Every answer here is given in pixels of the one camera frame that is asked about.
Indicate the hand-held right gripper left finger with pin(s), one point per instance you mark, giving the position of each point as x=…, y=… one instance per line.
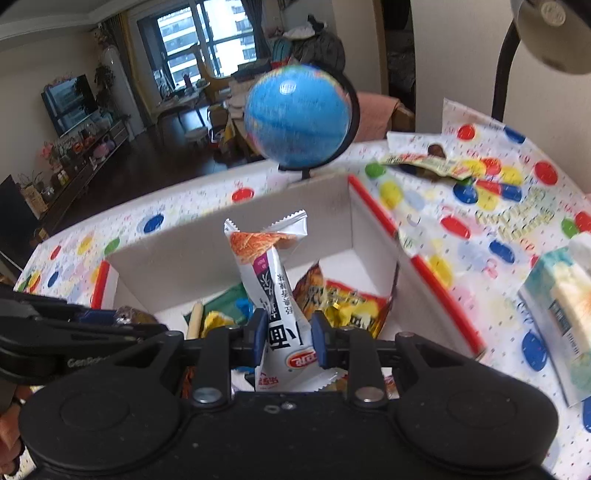
x=258, y=334

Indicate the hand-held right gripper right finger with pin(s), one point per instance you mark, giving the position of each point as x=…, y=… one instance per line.
x=319, y=339

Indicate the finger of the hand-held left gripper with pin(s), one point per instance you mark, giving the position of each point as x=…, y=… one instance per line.
x=138, y=331
x=99, y=316

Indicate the blue snack packet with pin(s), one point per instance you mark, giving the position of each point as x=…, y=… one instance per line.
x=242, y=307

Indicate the yellow snack packet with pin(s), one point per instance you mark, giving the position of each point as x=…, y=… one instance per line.
x=214, y=321

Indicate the red and yellow snack bag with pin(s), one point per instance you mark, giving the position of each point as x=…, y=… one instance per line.
x=351, y=304

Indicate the green snack packet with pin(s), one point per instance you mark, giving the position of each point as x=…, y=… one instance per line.
x=226, y=300

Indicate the tan biscuit stick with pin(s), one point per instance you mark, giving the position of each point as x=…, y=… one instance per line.
x=195, y=321

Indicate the white snack packet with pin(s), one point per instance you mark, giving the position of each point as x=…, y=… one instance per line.
x=272, y=277

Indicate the red cardboard box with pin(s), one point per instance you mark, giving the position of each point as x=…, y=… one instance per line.
x=184, y=258

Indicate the person's left hand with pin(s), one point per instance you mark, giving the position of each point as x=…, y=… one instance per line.
x=7, y=424

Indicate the black cabinet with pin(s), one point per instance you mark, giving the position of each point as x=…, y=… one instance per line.
x=16, y=217

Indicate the beige carton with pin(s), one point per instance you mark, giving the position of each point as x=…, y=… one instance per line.
x=32, y=198

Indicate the television cabinet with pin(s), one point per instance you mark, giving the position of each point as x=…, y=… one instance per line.
x=92, y=161

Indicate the balloon print tablecloth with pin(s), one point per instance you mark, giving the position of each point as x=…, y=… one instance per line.
x=461, y=258

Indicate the small white stool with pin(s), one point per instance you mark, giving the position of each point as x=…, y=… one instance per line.
x=196, y=137

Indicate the green yellow flat wrapper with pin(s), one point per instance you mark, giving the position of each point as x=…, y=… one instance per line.
x=425, y=161

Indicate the flat screen television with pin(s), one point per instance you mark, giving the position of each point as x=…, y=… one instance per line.
x=69, y=104

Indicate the blue desk globe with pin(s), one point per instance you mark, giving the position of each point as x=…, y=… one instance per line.
x=295, y=120

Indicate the pink cloth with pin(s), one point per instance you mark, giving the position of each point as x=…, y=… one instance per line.
x=376, y=115

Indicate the round coffee table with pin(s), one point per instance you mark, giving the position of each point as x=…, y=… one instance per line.
x=180, y=99

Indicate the green house plant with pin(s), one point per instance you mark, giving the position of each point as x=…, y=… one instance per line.
x=105, y=83

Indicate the tissue pack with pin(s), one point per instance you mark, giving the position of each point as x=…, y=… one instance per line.
x=554, y=300

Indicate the white tower air conditioner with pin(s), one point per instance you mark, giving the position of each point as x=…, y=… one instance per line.
x=115, y=78

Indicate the yellow wooden chair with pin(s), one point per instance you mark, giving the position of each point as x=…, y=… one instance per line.
x=210, y=69

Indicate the pile of clothes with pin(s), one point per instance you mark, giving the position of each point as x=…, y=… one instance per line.
x=314, y=46

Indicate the large window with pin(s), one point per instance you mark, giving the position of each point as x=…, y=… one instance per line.
x=203, y=37

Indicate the grey desk lamp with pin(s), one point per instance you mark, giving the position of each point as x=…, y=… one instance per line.
x=554, y=27

